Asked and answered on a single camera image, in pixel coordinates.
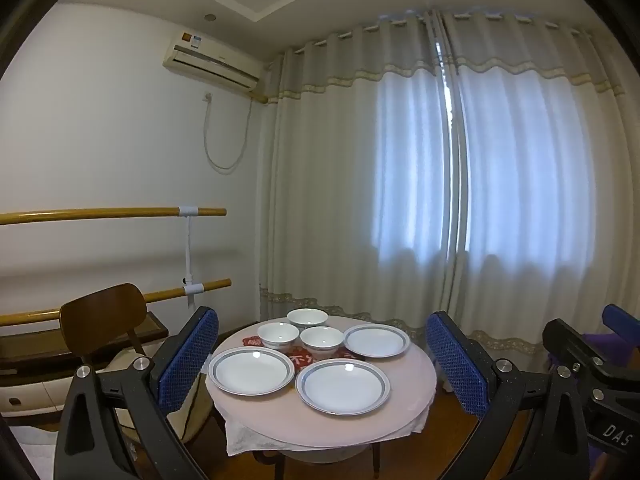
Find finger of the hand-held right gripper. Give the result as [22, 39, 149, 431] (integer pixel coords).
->
[602, 304, 640, 348]
[542, 317, 640, 461]

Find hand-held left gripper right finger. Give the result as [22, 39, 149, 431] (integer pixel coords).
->
[425, 311, 594, 480]

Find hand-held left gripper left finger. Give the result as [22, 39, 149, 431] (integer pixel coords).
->
[54, 306, 221, 480]

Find white plate with grey band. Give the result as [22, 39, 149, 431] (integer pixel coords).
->
[343, 324, 411, 359]
[295, 358, 391, 416]
[207, 345, 296, 397]

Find white ceramic bowl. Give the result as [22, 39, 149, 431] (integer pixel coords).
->
[286, 308, 329, 331]
[257, 322, 300, 350]
[299, 326, 344, 359]

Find purple cloth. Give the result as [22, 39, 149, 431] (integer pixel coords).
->
[547, 330, 640, 368]

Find round pink table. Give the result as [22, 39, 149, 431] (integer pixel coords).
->
[207, 316, 438, 448]

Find wooden ballet barre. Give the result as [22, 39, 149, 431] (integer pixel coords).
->
[0, 278, 232, 328]
[0, 206, 227, 226]

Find white tablecloth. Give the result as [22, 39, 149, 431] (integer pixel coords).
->
[205, 375, 436, 457]

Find brown wooden chair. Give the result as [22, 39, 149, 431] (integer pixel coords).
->
[59, 283, 221, 443]

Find dark metal table legs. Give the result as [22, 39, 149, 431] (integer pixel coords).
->
[250, 440, 386, 480]

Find white storage box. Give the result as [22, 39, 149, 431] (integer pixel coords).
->
[0, 375, 67, 414]

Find dark wooden bench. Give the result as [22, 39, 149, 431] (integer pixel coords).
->
[0, 310, 169, 387]

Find white quilted bedding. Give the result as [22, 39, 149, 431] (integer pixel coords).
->
[10, 425, 57, 480]

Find beige wrapped air conditioner pipe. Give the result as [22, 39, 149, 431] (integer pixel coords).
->
[250, 60, 281, 106]

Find white curtain rod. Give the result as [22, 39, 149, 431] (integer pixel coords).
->
[292, 7, 596, 56]

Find white barre support post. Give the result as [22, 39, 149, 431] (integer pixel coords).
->
[179, 205, 205, 311]

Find white power cable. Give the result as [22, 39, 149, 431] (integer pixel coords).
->
[202, 92, 251, 171]

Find white wall air conditioner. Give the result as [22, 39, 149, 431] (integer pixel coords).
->
[162, 30, 261, 92]

